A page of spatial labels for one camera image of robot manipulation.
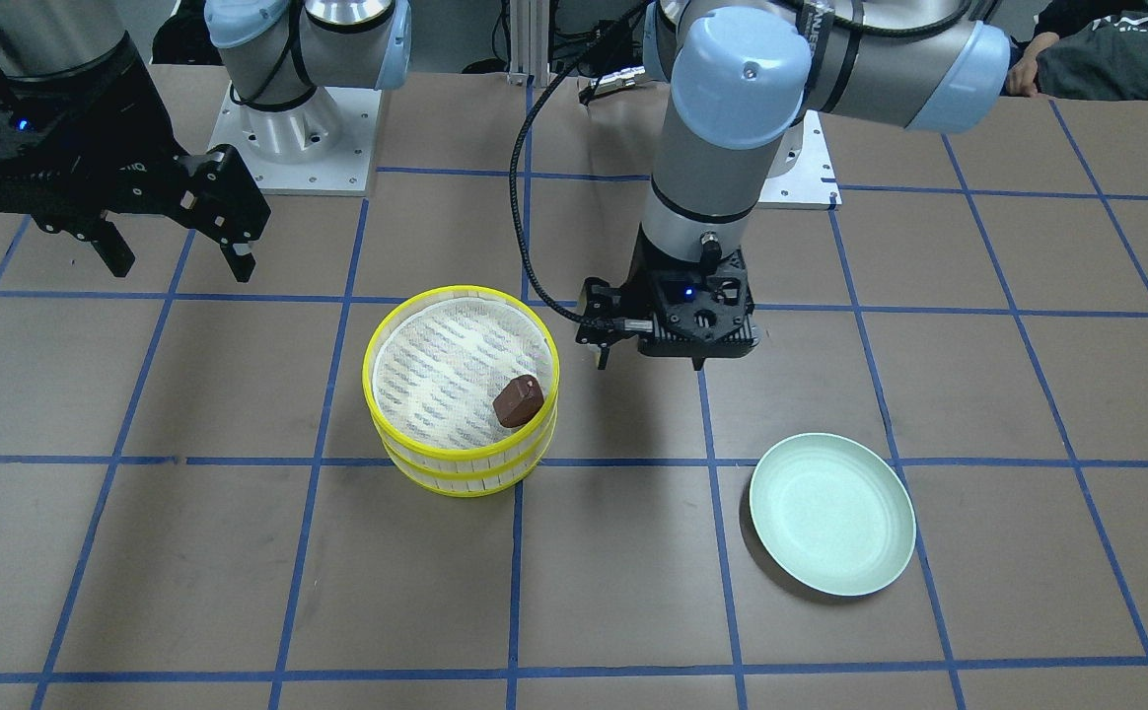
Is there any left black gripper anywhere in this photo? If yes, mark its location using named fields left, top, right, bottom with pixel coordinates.
left=575, top=231, right=760, bottom=372

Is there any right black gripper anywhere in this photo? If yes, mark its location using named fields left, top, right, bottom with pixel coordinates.
left=0, top=34, right=270, bottom=283

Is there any dark brown bun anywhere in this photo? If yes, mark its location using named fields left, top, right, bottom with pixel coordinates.
left=492, top=375, right=546, bottom=430

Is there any yellow rimmed bamboo steamer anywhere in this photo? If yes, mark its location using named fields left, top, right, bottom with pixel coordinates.
left=362, top=286, right=561, bottom=455

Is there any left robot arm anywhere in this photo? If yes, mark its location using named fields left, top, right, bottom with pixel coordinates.
left=577, top=1, right=1011, bottom=369

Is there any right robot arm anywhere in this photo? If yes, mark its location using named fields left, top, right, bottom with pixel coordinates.
left=0, top=1, right=411, bottom=283

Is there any yellow rimmed steamer base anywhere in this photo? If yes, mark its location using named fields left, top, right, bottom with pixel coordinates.
left=373, top=410, right=559, bottom=497

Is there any light green plate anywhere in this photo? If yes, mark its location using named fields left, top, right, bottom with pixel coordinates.
left=748, top=432, right=917, bottom=599

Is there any person in background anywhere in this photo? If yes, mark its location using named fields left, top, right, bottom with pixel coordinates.
left=1001, top=1, right=1148, bottom=101

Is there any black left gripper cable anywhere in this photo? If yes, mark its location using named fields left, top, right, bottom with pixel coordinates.
left=509, top=0, right=654, bottom=326

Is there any aluminium frame post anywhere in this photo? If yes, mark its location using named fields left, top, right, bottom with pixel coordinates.
left=506, top=0, right=551, bottom=88

